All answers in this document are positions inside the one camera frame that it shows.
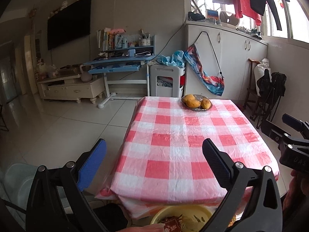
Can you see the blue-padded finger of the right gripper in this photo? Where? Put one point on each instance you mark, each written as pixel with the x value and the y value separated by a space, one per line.
pixel 297 125

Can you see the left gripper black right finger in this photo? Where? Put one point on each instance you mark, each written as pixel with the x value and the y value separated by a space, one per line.
pixel 220 163

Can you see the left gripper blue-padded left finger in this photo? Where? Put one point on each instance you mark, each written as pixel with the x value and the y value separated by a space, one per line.
pixel 88 164

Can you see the red white snack wrapper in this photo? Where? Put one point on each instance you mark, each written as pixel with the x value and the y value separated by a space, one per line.
pixel 172 223

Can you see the yellow plastic trash bin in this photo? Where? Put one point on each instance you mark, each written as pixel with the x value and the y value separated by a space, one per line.
pixel 182 218

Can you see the person's left hand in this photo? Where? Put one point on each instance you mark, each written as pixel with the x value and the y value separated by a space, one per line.
pixel 149 228

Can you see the black folded chair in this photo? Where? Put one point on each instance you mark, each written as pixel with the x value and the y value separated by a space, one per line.
pixel 271 89

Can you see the dark wooden chair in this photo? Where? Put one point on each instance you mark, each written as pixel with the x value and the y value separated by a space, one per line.
pixel 252 99

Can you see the red white checkered tablecloth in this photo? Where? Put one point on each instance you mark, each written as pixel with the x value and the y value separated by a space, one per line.
pixel 161 162

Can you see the white bag on chair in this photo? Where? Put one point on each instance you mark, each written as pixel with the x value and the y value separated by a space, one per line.
pixel 259 71

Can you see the yellow mango right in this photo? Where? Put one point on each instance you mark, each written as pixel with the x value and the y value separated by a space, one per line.
pixel 206 104

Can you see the yellow mango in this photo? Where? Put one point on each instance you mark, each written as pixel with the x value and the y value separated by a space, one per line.
pixel 193 104
pixel 189 97
pixel 206 104

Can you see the yellow mango front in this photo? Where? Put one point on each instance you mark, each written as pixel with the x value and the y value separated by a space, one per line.
pixel 193 104

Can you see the grey plastic chair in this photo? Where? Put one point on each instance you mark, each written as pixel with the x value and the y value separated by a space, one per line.
pixel 16 183

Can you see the dark wicker fruit basket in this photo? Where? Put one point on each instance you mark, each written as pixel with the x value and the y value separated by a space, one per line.
pixel 200 98

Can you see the yellow mango left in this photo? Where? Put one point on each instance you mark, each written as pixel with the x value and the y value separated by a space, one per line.
pixel 189 97

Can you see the cream tv cabinet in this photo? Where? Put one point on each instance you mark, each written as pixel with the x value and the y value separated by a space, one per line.
pixel 71 88

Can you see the pink kettlebell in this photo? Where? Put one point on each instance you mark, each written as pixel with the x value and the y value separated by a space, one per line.
pixel 85 75

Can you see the white storage cabinet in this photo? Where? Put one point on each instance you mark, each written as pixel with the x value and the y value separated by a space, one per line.
pixel 233 49

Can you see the white plastic stool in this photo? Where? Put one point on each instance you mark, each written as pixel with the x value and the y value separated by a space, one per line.
pixel 166 81

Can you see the blue children's study desk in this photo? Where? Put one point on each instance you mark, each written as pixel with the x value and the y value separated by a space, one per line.
pixel 136 59

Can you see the blue crumpled cloth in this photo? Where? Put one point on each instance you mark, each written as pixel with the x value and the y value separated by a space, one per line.
pixel 175 60

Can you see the red hanging garment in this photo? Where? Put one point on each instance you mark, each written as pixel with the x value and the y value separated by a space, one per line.
pixel 242 7

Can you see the row of books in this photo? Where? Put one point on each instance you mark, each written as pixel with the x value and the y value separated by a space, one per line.
pixel 105 39

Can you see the white pen holder cup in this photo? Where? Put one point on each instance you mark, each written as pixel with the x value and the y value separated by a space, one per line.
pixel 144 42

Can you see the pink plush toy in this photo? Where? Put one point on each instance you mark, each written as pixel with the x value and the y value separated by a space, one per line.
pixel 118 31

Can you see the black wall television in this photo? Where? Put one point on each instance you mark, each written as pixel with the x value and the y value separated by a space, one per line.
pixel 71 23

